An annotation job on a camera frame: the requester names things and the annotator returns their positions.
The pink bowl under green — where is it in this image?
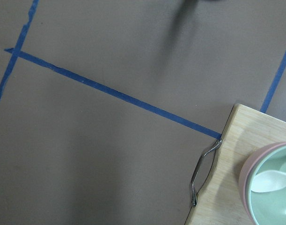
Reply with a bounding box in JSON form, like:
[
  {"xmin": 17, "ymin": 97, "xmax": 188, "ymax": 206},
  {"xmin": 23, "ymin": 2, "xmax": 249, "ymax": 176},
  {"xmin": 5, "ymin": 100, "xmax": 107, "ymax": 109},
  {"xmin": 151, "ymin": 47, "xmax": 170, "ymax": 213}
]
[{"xmin": 238, "ymin": 141, "xmax": 286, "ymax": 222}]

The white plastic spoon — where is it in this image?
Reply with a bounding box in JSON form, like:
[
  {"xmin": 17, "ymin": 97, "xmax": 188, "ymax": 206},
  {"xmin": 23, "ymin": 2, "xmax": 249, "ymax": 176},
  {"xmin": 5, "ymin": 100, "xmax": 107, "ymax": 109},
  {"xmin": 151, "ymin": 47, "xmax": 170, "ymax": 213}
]
[{"xmin": 251, "ymin": 170, "xmax": 286, "ymax": 193}]

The metal cutting board handle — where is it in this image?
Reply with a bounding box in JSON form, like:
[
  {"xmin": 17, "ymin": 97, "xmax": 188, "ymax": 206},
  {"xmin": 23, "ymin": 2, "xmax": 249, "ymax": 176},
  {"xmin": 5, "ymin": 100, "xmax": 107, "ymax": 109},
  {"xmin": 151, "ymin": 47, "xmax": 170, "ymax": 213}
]
[{"xmin": 191, "ymin": 139, "xmax": 223, "ymax": 207}]

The bamboo cutting board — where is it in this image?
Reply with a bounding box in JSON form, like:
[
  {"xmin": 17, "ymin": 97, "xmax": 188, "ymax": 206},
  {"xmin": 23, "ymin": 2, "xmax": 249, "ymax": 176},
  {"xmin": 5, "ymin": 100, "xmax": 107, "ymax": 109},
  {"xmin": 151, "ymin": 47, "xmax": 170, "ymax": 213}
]
[{"xmin": 185, "ymin": 104, "xmax": 286, "ymax": 225}]

